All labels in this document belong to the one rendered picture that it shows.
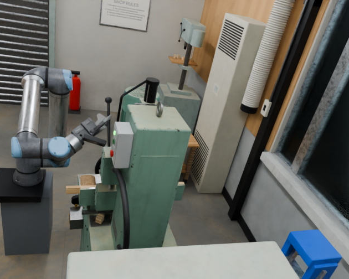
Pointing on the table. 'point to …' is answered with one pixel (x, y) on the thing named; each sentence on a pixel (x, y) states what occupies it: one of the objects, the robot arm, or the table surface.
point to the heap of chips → (86, 180)
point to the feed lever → (108, 125)
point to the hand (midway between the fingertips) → (110, 119)
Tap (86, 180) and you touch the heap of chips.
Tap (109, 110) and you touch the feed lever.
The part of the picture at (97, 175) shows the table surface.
